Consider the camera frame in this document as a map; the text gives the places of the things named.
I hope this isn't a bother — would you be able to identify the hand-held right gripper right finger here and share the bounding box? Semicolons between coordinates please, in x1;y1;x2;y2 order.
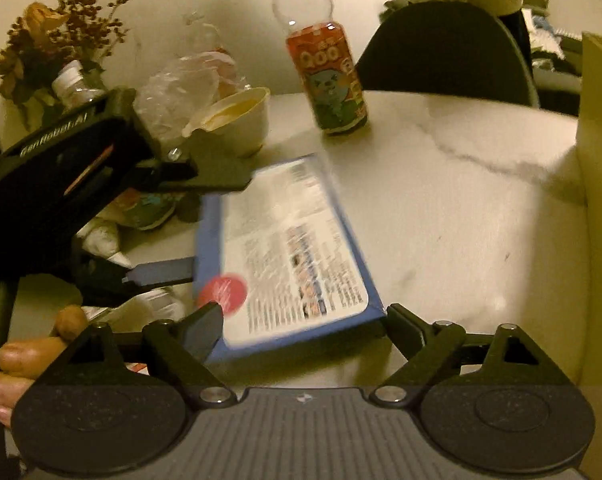
370;302;570;407

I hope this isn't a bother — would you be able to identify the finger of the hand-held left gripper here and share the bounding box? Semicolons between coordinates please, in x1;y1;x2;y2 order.
131;132;258;196
74;252;198;306

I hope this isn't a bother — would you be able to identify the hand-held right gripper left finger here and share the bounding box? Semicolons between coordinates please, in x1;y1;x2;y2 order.
34;302;238;407

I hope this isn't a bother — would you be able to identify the large blue box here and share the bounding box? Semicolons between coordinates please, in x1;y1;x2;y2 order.
192;154;388;362

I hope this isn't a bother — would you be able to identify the cream cardboard box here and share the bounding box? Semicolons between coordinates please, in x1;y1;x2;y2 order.
575;31;602;386

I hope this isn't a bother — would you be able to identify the white marble desktop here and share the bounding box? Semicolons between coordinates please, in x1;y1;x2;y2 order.
6;91;586;391

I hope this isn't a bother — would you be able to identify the person's left hand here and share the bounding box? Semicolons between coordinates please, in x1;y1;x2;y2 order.
0;305;91;428

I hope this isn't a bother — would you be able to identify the white bowl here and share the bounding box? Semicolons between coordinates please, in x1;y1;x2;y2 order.
182;86;273;158

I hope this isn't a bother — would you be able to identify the white crumpled tissue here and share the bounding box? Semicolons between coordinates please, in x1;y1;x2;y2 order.
76;219;134;270

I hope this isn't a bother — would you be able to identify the crumpled clear plastic bag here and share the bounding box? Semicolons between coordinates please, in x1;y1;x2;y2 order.
132;10;239;147

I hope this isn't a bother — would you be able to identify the clear water bottle red print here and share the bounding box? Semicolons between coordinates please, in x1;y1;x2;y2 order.
51;60;108;113

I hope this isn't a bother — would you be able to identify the flower bouquet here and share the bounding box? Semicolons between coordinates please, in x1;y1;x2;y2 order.
0;0;134;128

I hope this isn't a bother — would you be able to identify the black office chair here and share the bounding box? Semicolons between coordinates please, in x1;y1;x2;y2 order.
357;1;540;108

